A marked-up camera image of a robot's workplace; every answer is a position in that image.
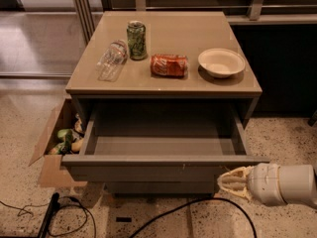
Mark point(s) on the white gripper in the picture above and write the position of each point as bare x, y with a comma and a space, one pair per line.
264, 183

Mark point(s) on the grey top drawer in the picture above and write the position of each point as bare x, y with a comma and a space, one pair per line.
161, 141

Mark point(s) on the grey drawer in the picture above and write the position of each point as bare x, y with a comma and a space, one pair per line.
161, 141
161, 187

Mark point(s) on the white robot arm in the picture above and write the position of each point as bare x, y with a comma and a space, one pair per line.
297, 185

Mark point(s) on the grey drawer cabinet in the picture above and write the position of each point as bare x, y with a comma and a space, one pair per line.
177, 33

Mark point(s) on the grey bottom drawer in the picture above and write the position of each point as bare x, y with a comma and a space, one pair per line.
161, 187

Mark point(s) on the white paper bowl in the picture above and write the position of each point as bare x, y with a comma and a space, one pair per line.
221, 63

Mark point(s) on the yellow snack bag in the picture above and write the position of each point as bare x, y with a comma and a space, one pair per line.
76, 146

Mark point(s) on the clear plastic bottle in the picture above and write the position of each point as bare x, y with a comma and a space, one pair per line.
112, 61

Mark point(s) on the green snack bag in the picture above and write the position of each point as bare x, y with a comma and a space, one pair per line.
64, 144

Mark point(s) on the green drink can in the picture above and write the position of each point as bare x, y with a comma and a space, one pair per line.
136, 35

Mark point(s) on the black power strip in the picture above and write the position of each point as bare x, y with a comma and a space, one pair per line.
52, 209

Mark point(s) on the cardboard box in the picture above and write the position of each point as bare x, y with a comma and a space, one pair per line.
53, 173

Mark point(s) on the metal window railing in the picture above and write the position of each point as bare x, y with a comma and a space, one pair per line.
297, 14

